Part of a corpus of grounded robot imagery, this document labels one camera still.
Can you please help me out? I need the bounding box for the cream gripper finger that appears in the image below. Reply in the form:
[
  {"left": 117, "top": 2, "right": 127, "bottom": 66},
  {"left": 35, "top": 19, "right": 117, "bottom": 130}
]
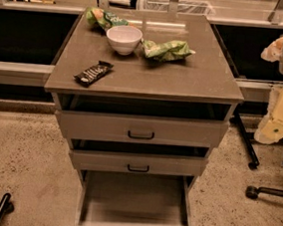
[
  {"left": 254, "top": 116, "right": 283, "bottom": 144},
  {"left": 260, "top": 37, "right": 283, "bottom": 63}
]

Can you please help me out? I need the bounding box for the black chocolate bar wrapper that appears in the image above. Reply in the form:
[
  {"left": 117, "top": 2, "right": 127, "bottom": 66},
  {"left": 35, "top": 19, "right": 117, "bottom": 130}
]
[{"left": 74, "top": 61, "right": 113, "bottom": 88}]

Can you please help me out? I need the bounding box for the top grey drawer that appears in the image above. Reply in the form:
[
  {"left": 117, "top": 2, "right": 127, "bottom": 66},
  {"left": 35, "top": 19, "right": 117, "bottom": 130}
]
[{"left": 56, "top": 111, "right": 228, "bottom": 147}]

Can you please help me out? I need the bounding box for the grey drawer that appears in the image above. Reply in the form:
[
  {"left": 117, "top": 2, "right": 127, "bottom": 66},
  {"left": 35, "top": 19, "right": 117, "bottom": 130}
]
[
  {"left": 56, "top": 111, "right": 228, "bottom": 147},
  {"left": 70, "top": 149, "right": 208, "bottom": 176},
  {"left": 72, "top": 171, "right": 191, "bottom": 226}
]

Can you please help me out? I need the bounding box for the middle grey drawer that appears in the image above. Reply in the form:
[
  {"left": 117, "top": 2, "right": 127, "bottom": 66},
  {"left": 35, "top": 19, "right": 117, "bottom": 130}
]
[{"left": 70, "top": 149, "right": 208, "bottom": 176}]

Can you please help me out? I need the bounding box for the grey drawer cabinet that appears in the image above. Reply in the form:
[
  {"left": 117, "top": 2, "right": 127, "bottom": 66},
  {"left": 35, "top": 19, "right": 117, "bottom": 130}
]
[{"left": 31, "top": 0, "right": 253, "bottom": 226}]

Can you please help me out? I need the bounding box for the bottom grey drawer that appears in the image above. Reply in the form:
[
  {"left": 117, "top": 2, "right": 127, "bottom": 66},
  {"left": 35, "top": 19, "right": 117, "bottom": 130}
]
[{"left": 72, "top": 171, "right": 191, "bottom": 226}]

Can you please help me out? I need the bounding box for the black chair base leg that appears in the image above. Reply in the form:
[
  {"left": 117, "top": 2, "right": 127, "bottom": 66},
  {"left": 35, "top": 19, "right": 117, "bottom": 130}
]
[{"left": 245, "top": 185, "right": 283, "bottom": 200}]

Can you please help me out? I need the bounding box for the green chip bag right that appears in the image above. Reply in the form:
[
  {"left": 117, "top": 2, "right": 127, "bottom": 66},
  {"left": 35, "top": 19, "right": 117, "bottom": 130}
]
[{"left": 141, "top": 39, "right": 194, "bottom": 62}]

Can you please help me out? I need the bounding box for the green chip bag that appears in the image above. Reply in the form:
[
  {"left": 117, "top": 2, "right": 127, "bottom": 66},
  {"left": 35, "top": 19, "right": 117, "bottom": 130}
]
[
  {"left": 85, "top": 7, "right": 129, "bottom": 31},
  {"left": 141, "top": 39, "right": 194, "bottom": 62}
]

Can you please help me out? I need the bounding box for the white bowl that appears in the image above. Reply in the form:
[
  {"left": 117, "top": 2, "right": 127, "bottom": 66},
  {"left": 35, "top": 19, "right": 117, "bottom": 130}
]
[{"left": 106, "top": 25, "right": 142, "bottom": 56}]

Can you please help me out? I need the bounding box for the green chip bag left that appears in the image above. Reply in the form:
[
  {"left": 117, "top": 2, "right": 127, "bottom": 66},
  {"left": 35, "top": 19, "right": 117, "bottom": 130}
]
[{"left": 85, "top": 7, "right": 129, "bottom": 31}]

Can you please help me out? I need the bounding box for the black stand foot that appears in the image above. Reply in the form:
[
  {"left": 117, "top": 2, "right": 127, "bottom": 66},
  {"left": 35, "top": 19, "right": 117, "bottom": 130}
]
[{"left": 0, "top": 193, "right": 14, "bottom": 222}]

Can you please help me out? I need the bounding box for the wire basket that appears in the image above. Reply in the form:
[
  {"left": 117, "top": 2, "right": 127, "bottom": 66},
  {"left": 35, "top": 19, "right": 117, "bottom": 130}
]
[{"left": 137, "top": 0, "right": 215, "bottom": 16}]

